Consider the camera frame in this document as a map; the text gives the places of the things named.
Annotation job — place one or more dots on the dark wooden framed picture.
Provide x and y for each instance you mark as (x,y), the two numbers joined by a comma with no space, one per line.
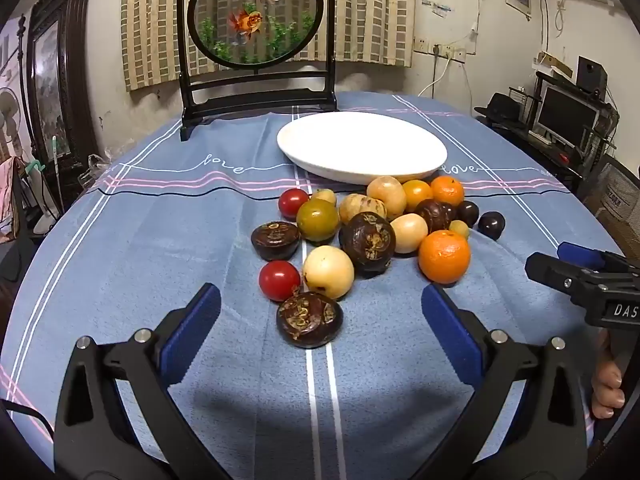
(50,85)

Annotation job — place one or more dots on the dark purple plum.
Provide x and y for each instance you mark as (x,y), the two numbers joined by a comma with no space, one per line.
(468,212)
(491,224)

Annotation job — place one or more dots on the round cream fruit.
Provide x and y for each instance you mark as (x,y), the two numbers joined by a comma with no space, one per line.
(328,271)

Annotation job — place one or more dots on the striped pepino melon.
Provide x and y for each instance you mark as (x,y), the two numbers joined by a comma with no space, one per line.
(361,206)

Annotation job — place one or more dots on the orange-yellow tomato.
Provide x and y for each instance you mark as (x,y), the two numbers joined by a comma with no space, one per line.
(416,194)

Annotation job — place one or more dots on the small yellow-green fruit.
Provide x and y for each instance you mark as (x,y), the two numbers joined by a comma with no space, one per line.
(324,195)
(459,228)

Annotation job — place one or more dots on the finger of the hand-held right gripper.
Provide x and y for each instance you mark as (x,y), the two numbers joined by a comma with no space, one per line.
(580,255)
(550,267)

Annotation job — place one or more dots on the pink cloth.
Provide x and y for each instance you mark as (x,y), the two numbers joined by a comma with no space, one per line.
(5,187)

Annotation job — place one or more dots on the round goldfish screen black stand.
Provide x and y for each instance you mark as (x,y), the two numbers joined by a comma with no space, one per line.
(255,15)

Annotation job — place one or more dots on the beige checked curtain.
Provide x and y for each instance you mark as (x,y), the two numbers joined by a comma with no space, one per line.
(370,10)

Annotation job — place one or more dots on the person's right hand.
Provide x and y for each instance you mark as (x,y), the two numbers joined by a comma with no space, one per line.
(606,390)

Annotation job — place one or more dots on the dark brown water chestnut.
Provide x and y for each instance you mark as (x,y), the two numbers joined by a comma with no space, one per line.
(275,240)
(434,215)
(367,242)
(310,319)

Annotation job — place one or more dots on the computer monitor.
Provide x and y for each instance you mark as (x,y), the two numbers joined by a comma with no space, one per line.
(565,115)

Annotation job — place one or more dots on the red cherry tomato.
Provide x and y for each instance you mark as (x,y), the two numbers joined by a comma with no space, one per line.
(279,280)
(293,203)

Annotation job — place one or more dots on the black hat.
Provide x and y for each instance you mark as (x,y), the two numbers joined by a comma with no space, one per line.
(500,107)

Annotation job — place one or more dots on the white wall power outlets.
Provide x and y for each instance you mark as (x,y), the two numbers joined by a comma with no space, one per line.
(445,51)

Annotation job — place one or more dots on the mandarin orange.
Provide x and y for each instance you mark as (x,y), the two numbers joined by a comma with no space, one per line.
(444,256)
(447,190)

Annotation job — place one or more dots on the white oval plate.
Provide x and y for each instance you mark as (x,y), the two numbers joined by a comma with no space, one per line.
(362,145)

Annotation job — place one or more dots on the tan oval fruit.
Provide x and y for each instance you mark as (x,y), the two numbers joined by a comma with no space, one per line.
(386,194)

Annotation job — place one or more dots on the black computer desk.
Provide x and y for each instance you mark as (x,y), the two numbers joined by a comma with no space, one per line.
(530,147)

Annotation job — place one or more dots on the oval cream fruit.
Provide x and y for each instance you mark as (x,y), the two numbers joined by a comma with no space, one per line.
(408,232)

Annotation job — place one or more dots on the olive green tomato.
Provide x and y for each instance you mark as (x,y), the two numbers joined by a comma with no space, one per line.
(318,220)

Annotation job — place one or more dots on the blue striped tablecloth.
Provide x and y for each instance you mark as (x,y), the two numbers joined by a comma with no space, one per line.
(150,260)

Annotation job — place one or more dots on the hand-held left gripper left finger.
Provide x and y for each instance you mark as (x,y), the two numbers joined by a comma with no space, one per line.
(192,330)

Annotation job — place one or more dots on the black speaker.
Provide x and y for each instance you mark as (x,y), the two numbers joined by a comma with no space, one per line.
(591,75)

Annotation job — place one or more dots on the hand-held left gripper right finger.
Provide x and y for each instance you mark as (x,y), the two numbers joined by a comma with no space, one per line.
(450,330)

